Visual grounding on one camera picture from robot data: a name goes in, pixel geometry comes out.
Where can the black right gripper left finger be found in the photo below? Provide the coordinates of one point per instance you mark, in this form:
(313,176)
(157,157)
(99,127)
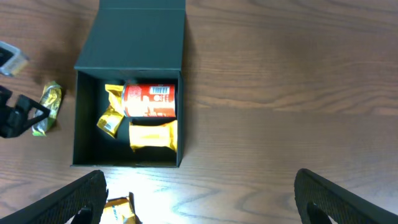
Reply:
(81,201)

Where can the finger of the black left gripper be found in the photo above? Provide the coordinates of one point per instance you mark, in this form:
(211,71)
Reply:
(14,120)

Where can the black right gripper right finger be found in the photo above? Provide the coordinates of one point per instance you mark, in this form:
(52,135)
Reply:
(319,200)

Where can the yellow biscuit packet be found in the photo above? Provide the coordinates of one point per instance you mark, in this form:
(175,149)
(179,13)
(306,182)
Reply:
(118,211)

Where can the small yellow packet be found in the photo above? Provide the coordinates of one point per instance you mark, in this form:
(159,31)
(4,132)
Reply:
(111,119)

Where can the orange yellow snack packet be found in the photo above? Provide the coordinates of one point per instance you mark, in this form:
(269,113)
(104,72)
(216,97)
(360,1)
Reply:
(164,135)

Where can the red soda can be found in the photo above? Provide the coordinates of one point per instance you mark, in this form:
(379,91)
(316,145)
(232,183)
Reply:
(149,100)

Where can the black box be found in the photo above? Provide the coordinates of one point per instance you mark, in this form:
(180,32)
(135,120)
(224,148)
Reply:
(135,42)

